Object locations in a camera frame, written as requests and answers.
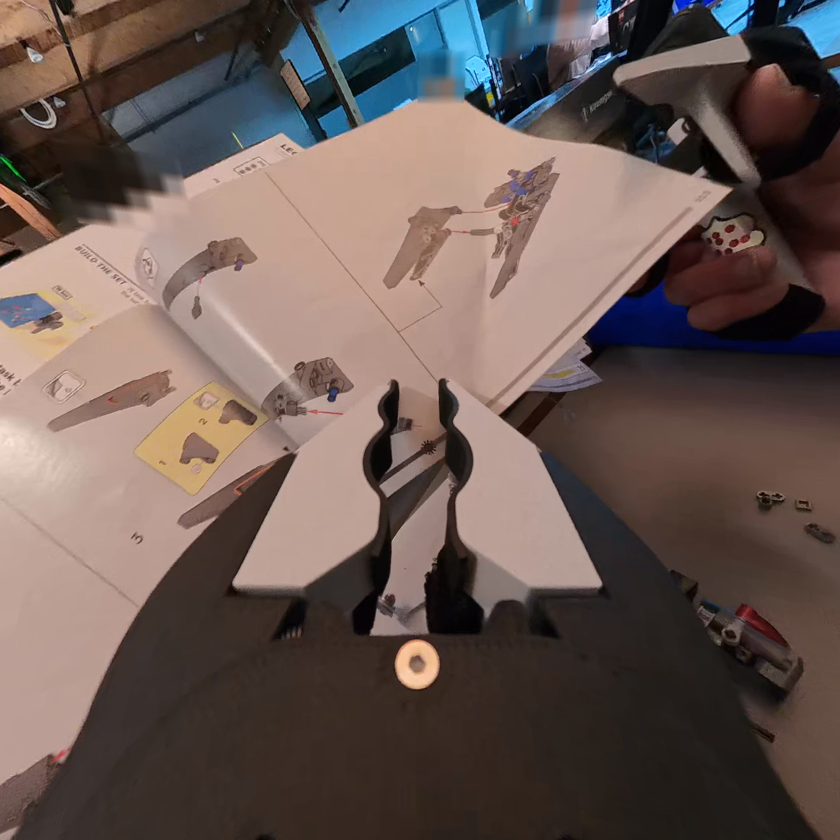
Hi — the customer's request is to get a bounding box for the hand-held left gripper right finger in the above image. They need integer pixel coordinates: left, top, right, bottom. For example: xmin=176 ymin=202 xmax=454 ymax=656
xmin=437 ymin=378 xmax=603 ymax=621

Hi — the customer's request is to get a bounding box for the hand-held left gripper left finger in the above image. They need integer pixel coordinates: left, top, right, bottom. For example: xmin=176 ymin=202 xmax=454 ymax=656
xmin=231 ymin=379 xmax=401 ymax=632

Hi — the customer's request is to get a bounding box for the lego instruction booklet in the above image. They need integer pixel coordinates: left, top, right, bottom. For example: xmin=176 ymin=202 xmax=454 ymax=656
xmin=0 ymin=98 xmax=734 ymax=809

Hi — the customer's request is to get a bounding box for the large lego car chassis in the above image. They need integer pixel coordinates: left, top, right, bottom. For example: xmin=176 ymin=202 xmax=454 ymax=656
xmin=669 ymin=570 xmax=805 ymax=694

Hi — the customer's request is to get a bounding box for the person's right hand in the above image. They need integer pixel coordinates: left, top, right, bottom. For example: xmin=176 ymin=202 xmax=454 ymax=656
xmin=629 ymin=62 xmax=840 ymax=333

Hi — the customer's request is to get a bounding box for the black box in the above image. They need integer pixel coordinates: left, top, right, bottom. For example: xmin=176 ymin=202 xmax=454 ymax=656
xmin=508 ymin=62 xmax=693 ymax=173

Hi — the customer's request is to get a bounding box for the blue plastic bin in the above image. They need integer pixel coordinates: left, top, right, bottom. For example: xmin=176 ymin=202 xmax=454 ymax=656
xmin=587 ymin=287 xmax=840 ymax=357

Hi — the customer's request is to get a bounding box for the white coiled cable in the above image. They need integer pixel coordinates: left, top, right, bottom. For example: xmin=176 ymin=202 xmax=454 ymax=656
xmin=18 ymin=98 xmax=68 ymax=132

